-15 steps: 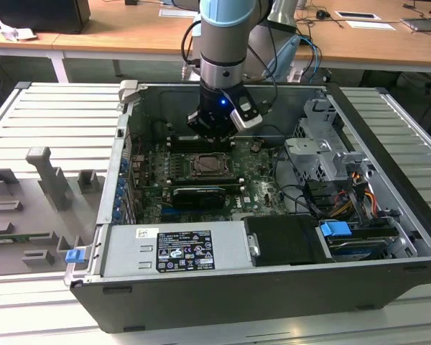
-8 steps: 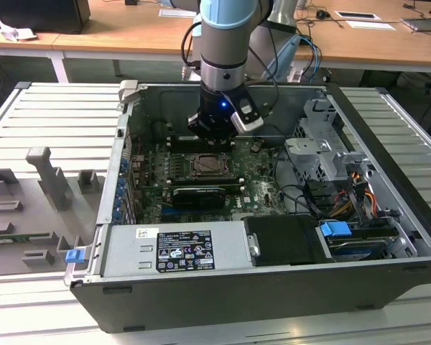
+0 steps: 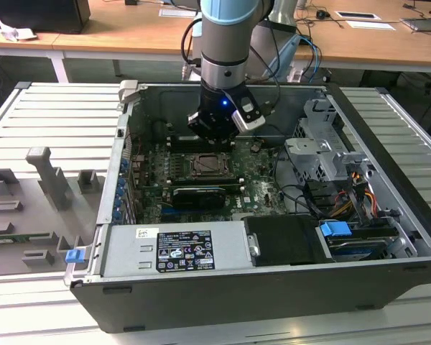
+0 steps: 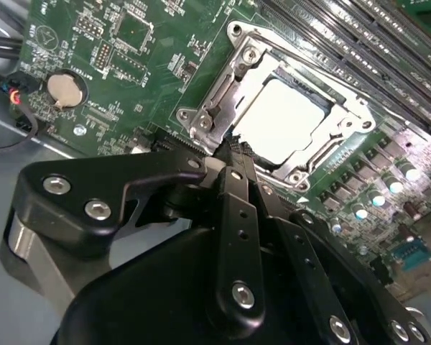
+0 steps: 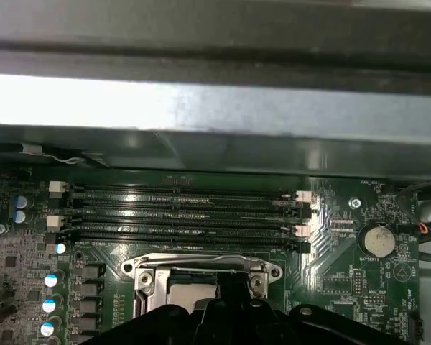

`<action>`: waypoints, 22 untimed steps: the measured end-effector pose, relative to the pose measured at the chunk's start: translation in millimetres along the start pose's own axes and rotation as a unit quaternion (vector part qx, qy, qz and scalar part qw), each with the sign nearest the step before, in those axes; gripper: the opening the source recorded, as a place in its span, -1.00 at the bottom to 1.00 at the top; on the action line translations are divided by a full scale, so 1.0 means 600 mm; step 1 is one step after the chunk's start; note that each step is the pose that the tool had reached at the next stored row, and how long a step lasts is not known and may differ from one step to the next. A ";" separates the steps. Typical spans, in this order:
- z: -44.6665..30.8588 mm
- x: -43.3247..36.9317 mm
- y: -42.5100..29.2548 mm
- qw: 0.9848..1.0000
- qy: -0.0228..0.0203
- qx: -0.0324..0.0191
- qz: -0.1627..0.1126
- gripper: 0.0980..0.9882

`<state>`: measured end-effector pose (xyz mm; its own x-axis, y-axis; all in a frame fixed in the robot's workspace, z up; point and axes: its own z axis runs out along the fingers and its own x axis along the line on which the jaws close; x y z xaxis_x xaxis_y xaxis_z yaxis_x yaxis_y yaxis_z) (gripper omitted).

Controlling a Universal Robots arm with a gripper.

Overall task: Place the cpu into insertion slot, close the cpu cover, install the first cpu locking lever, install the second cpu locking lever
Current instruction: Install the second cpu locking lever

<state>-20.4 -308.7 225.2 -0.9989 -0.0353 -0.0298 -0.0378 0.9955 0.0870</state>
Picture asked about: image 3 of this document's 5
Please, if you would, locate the blue plastic latch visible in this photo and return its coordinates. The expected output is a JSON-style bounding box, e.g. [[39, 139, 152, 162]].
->
[[65, 248, 86, 266]]

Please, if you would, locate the metal socket cover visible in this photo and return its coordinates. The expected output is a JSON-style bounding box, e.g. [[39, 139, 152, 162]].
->
[[190, 153, 233, 178]]

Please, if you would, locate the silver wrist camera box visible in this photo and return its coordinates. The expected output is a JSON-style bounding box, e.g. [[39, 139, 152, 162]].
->
[[231, 94, 267, 134]]

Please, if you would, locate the blue cable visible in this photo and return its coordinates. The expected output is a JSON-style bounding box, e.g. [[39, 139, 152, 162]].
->
[[299, 33, 323, 84]]

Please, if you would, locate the hard disk in blue carrier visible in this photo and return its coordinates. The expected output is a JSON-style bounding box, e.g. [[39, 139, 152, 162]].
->
[[318, 220, 393, 262]]

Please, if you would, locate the grey case release latch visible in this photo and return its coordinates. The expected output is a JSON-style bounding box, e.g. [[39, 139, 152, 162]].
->
[[118, 79, 142, 106]]

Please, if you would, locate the black plastic shroud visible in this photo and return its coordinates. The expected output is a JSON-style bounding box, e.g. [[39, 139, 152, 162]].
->
[[244, 215, 333, 268]]

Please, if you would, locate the black computer box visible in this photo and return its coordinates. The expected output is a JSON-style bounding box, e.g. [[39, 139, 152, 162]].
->
[[0, 0, 92, 35]]

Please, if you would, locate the grey metal drive cage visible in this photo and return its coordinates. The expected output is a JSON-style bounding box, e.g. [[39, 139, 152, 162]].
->
[[282, 97, 374, 186]]

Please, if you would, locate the black open PC case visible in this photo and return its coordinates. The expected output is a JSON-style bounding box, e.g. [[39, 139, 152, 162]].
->
[[63, 79, 431, 334]]

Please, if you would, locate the silver desk cable port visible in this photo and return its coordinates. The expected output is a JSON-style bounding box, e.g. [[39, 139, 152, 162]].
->
[[158, 7, 198, 19], [335, 10, 382, 21]]

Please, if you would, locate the black CPU socket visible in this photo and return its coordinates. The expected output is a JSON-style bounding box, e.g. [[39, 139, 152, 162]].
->
[[187, 152, 235, 179]]

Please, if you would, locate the black graphics card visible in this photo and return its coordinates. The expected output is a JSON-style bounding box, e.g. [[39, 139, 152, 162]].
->
[[171, 185, 226, 211]]

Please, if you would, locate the grey laptop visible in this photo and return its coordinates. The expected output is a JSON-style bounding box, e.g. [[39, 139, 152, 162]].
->
[[399, 16, 431, 34]]

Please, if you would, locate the yellow red wire bundle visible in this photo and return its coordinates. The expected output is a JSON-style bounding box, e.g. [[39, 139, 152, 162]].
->
[[330, 171, 377, 221]]

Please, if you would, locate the crumpled white paper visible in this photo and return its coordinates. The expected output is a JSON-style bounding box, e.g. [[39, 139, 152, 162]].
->
[[0, 19, 37, 43]]

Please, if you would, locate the grey power supply unit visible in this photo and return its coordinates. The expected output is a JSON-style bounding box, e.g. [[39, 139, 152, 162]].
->
[[100, 220, 255, 278]]

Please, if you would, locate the short wooden office desk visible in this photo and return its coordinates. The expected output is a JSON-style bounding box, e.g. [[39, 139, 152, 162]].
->
[[0, 29, 70, 84]]

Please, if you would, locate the white paper sheet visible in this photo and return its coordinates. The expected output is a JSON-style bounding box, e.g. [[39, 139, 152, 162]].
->
[[345, 19, 398, 32]]

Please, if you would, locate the grey parts rack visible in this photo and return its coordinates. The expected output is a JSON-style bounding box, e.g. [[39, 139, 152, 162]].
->
[[0, 146, 107, 278]]

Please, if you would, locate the black RAM slot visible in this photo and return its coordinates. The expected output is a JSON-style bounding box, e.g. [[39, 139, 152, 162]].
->
[[170, 136, 206, 145], [171, 181, 244, 190], [170, 143, 234, 152], [171, 176, 244, 183]]

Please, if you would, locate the green motherboard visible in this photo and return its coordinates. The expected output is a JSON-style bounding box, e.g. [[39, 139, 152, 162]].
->
[[129, 138, 292, 224]]

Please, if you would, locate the green RAM stick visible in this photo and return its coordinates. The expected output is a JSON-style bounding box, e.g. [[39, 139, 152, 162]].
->
[[0, 233, 52, 243]]

